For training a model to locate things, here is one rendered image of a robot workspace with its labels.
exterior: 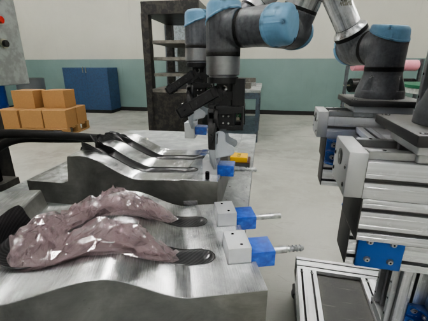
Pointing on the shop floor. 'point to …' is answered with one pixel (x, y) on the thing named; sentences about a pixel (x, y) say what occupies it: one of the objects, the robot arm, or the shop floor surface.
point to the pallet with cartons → (44, 111)
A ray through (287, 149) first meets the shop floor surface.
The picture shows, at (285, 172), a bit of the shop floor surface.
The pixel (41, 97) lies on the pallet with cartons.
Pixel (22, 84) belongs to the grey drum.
